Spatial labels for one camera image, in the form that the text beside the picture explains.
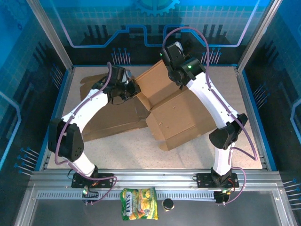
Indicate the brown cardboard mailer box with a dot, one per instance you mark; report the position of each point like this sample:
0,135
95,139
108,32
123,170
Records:
178,117
117,122
88,81

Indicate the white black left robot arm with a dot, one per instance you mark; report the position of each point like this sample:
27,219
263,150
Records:
80,110

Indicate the blue table side panel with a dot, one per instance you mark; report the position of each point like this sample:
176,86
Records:
247,82
64,82

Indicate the black controller board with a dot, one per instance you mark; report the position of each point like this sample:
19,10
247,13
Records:
221,196
91,193

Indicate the green Fox's candy bag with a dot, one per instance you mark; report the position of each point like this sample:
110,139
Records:
138,204

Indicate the aluminium frame post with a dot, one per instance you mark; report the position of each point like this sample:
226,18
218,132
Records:
52,35
257,35

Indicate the aluminium mounting rail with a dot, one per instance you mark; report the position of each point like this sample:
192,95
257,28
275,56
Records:
152,176

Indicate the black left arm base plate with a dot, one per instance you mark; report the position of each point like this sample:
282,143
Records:
108,176

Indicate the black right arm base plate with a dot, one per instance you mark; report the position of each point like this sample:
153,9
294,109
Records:
204,180

